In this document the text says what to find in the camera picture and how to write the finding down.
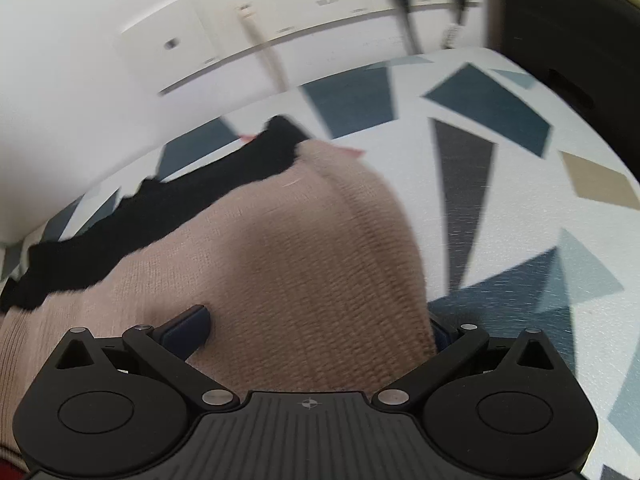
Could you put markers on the black cabinet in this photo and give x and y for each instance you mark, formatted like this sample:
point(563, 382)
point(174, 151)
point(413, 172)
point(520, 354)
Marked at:
point(560, 25)

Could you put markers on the black garment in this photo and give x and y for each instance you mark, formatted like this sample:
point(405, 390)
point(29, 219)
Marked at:
point(150, 210)

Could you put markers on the beige knit sweater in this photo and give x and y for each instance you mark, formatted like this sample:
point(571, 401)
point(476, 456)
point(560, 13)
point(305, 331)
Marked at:
point(300, 260)

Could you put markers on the geometric patterned bed sheet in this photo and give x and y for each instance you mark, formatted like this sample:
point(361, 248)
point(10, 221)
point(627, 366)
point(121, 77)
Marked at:
point(500, 260)

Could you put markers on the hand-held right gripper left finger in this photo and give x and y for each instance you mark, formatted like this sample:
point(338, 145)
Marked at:
point(187, 331)

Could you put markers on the white socket panel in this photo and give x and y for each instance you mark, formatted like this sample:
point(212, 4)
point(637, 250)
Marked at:
point(310, 10)

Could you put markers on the pink cloth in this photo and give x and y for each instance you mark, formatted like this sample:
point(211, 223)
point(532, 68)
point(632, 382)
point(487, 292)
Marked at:
point(351, 150)

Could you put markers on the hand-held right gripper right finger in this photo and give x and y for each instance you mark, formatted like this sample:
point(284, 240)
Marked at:
point(442, 337)

